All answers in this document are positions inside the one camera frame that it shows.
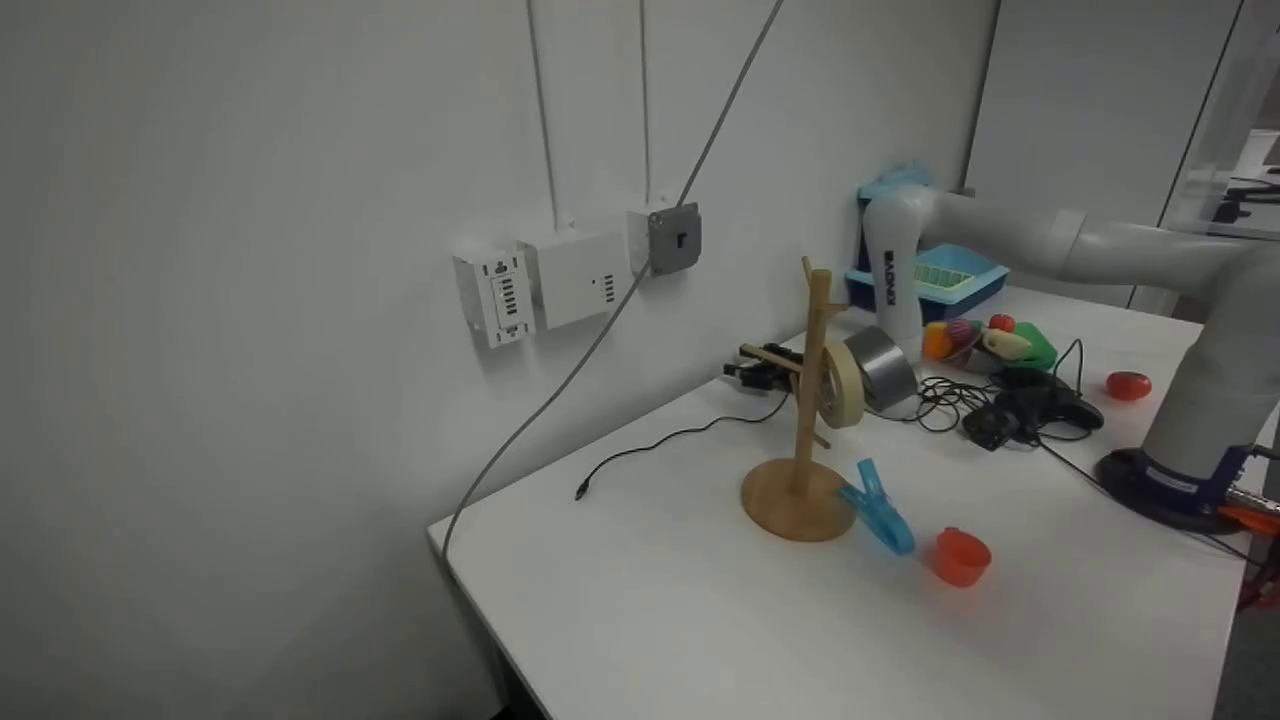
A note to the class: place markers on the grey wall switch box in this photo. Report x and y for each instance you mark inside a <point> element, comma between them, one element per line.
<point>665,243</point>

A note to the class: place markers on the wooden peg stand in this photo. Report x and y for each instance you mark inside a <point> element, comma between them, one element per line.
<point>799,496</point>

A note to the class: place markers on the orange plastic cup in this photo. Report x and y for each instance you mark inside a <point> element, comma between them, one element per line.
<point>959,556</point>

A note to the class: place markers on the colourful toy pile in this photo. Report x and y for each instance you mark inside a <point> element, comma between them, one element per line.
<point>1001,342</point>

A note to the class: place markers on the white wall junction box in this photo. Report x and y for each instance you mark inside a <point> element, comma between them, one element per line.
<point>497,294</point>

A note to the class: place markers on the red plastic bowl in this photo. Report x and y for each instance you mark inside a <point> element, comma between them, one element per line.
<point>1129,384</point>

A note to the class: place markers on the white wall socket box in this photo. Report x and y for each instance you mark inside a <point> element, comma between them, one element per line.
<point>577,275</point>

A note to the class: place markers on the black controller with cables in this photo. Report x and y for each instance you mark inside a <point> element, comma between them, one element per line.
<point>1015,405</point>

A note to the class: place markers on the blue plastic box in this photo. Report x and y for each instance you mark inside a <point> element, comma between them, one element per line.
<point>949,276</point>

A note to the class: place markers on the blue clothes peg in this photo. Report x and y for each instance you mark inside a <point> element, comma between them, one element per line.
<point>872,506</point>

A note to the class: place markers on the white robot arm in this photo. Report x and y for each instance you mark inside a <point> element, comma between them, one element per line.
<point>1231,378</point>

